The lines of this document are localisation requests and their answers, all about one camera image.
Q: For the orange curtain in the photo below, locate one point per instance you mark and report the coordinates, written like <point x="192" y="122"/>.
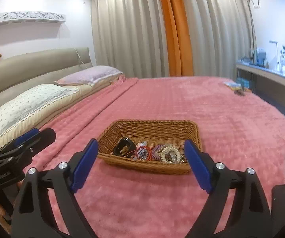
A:
<point x="177" y="29"/>

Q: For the colourful book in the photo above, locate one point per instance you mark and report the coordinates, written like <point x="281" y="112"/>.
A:
<point x="233" y="84"/>

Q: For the lilac pillow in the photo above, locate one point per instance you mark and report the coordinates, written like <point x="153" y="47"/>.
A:
<point x="93" y="74"/>

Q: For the grey curtain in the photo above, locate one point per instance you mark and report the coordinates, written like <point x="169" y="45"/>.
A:
<point x="127" y="29"/>
<point x="219" y="29"/>

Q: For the beige padded headboard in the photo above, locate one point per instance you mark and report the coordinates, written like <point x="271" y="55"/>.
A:
<point x="33" y="64"/>

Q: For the grey desk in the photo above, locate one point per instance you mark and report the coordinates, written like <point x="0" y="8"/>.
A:
<point x="261" y="73"/>

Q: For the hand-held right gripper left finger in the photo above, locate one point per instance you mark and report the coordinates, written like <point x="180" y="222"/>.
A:
<point x="85" y="163"/>

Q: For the row of books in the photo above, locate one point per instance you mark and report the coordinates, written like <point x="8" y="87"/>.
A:
<point x="259" y="57"/>

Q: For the small dark object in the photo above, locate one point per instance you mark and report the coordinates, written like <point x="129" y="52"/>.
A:
<point x="239" y="92"/>

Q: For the pink plush blanket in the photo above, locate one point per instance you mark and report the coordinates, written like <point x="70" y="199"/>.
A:
<point x="182" y="99"/>

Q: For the pale blue star hair clip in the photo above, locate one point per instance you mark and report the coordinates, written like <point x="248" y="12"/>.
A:
<point x="141" y="144"/>

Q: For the brown wicker basket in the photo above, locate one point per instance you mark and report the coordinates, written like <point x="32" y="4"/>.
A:
<point x="152" y="129"/>

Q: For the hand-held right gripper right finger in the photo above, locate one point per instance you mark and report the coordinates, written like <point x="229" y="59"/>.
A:
<point x="197" y="166"/>

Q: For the white carved wall shelf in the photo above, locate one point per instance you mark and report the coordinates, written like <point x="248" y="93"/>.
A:
<point x="28" y="17"/>

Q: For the white floral pillow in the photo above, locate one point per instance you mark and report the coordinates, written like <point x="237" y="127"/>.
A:
<point x="21" y="104"/>

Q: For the black wristwatch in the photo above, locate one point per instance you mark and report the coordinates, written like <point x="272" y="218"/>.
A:
<point x="122" y="145"/>

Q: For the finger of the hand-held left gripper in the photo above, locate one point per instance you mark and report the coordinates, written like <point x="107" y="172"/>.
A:
<point x="26" y="136"/>
<point x="43" y="136"/>

